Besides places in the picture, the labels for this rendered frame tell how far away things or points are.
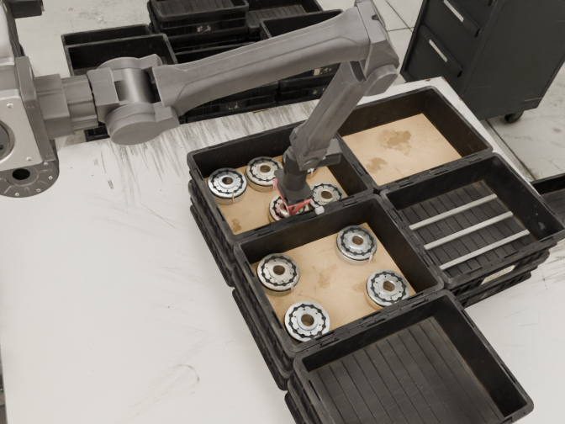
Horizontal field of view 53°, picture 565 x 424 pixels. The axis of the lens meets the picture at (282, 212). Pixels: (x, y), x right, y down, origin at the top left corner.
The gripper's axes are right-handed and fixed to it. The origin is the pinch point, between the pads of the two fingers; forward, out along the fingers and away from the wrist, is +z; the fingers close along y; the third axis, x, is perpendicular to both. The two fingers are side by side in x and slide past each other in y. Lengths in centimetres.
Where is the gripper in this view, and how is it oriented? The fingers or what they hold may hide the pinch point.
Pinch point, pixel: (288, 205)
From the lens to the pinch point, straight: 144.3
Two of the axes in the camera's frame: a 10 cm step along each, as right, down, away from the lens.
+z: -1.1, 6.1, 7.8
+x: -9.1, 2.5, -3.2
